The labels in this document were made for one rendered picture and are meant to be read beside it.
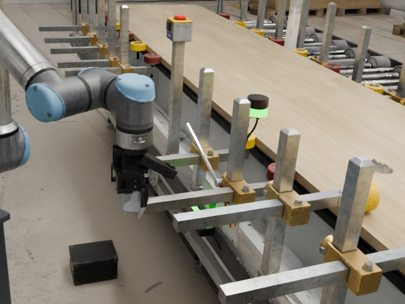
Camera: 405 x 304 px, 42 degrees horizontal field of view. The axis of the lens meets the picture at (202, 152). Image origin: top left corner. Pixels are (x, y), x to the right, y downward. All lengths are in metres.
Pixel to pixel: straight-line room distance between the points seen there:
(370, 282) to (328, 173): 0.56
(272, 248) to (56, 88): 0.64
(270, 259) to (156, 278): 1.23
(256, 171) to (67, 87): 0.82
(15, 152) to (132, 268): 0.98
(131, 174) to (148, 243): 1.47
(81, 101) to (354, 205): 0.65
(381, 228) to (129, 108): 0.66
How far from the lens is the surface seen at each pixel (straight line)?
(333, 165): 1.64
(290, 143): 1.23
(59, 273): 2.60
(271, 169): 1.53
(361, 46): 2.74
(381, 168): 1.65
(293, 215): 1.24
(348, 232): 1.09
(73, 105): 1.27
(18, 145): 1.87
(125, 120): 1.27
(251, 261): 1.50
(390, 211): 1.45
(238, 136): 1.46
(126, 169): 1.33
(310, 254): 1.63
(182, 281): 2.53
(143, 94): 1.24
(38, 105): 1.26
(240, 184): 1.51
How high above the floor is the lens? 1.57
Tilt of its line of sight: 25 degrees down
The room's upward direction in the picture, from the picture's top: 4 degrees clockwise
